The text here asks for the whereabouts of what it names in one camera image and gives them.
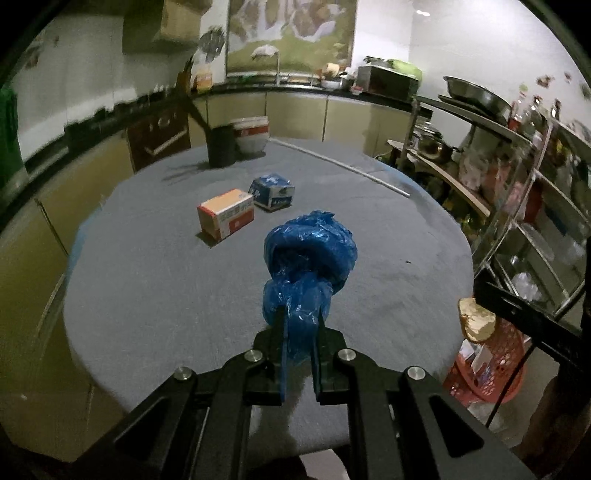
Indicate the stacked red white bowls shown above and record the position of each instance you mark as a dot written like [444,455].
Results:
[251,134]

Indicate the black chopstick holder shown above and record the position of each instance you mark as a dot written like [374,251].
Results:
[222,150]

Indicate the waterfall landscape poster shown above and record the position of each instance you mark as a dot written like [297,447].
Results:
[309,34]

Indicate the small blue carton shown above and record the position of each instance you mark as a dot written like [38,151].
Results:
[272,192]

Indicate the kitchen faucet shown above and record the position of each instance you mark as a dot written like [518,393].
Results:
[271,53]

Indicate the metal storage rack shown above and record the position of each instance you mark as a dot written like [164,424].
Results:
[517,180]

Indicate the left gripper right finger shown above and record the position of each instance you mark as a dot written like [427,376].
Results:
[321,362]

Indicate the orange white small box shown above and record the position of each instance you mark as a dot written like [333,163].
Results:
[225,214]

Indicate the red plastic mesh basket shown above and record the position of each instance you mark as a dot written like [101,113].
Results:
[480,372]

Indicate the upper wall cabinets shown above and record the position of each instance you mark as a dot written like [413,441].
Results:
[163,26]

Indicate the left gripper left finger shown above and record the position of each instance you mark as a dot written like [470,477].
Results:
[279,350]

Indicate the blue plastic bag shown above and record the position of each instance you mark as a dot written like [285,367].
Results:
[309,259]

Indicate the white thin rod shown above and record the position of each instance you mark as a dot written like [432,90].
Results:
[344,166]

